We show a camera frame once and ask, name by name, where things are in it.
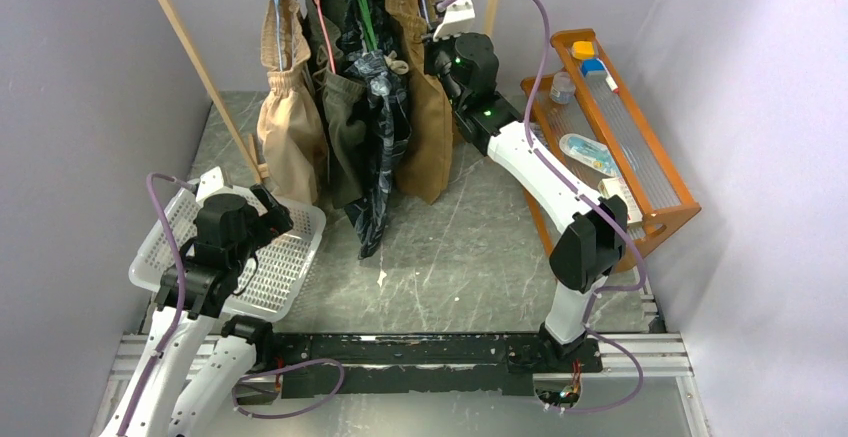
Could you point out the white red box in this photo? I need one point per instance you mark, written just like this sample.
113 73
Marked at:
617 186

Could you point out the wooden clothes rack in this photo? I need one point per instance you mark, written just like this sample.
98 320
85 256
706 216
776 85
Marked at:
222 41

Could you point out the beige shorts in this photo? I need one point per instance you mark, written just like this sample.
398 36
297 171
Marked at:
289 127

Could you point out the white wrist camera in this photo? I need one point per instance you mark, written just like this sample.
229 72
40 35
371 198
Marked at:
211 183
457 17

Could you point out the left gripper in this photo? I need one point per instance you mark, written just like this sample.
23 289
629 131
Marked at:
273 222

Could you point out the brown shorts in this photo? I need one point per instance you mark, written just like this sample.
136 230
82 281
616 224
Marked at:
424 171

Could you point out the light blue oval package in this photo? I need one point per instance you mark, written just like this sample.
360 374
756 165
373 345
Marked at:
590 153

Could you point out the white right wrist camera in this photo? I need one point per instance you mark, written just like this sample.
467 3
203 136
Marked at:
457 17

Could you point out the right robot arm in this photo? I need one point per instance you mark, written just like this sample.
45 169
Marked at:
589 246

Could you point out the clear plastic jar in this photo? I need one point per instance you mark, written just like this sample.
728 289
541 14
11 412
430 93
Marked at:
562 89

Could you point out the pink wire hanger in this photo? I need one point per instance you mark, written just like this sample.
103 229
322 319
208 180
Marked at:
326 36

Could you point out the yellow sponge block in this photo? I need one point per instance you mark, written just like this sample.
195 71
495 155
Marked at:
583 50

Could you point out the orange wooden shelf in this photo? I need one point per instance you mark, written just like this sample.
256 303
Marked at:
617 121

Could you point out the green hanger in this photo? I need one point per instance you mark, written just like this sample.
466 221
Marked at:
369 35

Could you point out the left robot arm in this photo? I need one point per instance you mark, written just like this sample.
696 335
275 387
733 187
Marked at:
162 400

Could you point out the olive green shorts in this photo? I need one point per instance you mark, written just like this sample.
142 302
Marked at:
339 99

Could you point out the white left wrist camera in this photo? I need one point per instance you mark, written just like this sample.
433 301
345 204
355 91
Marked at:
211 183

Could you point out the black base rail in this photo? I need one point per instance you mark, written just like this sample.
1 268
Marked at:
508 362

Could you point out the blue white box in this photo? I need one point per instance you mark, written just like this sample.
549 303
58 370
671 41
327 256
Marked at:
595 68

